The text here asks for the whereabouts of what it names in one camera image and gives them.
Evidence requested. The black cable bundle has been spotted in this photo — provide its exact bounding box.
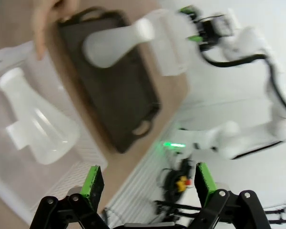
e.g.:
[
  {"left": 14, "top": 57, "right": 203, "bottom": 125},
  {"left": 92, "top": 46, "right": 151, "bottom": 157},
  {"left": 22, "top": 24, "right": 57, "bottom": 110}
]
[{"left": 156, "top": 158, "right": 199, "bottom": 204}]

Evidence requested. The white flat plastic piece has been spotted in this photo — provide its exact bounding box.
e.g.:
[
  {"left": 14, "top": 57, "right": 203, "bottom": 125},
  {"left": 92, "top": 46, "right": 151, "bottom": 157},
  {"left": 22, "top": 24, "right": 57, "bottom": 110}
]
[{"left": 5, "top": 120, "right": 37, "bottom": 151}]

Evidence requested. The person's left hand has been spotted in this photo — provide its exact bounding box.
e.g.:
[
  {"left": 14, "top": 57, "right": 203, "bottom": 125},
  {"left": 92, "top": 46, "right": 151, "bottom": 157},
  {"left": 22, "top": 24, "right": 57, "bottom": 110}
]
[{"left": 31, "top": 0, "right": 81, "bottom": 62}]

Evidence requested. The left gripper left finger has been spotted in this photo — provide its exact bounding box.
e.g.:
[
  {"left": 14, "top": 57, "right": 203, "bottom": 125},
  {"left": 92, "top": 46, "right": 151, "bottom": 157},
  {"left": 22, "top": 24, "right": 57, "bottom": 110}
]
[{"left": 30, "top": 165, "right": 108, "bottom": 229}]

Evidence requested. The yellow emergency stop button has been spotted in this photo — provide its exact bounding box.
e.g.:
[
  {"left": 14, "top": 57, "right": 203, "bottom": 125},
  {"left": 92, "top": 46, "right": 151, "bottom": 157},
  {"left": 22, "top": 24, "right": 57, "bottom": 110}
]
[{"left": 175, "top": 177, "right": 193, "bottom": 193}]

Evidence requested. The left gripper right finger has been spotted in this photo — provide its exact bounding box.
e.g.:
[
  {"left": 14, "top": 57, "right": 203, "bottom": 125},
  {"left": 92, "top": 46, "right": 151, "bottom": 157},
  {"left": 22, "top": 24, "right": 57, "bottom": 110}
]
[{"left": 190, "top": 161, "right": 271, "bottom": 229}]

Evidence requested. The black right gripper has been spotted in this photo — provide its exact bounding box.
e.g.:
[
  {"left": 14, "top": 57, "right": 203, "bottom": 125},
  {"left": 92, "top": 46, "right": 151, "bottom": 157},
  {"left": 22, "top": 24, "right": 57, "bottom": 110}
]
[{"left": 177, "top": 6, "right": 231, "bottom": 51}]

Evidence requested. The translucent white conical flask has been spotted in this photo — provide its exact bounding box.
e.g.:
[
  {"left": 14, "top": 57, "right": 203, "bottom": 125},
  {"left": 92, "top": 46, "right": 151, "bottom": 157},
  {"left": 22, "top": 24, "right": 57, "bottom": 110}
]
[
  {"left": 82, "top": 18, "right": 156, "bottom": 69},
  {"left": 0, "top": 67, "right": 82, "bottom": 166}
]

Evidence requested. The white perforated plastic basket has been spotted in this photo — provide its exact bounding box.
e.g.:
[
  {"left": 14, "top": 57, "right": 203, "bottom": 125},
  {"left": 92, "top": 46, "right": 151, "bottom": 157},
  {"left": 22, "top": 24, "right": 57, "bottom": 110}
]
[{"left": 0, "top": 40, "right": 109, "bottom": 226}]

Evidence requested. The dark brown plastic tray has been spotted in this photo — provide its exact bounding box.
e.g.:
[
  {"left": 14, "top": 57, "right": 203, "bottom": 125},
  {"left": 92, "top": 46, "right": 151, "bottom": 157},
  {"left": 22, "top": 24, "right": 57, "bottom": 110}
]
[{"left": 53, "top": 8, "right": 163, "bottom": 155}]

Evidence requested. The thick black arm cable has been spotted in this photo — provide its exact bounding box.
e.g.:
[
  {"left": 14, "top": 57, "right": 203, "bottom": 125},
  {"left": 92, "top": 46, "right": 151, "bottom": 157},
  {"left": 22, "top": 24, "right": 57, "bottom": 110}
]
[{"left": 199, "top": 46, "right": 286, "bottom": 121}]

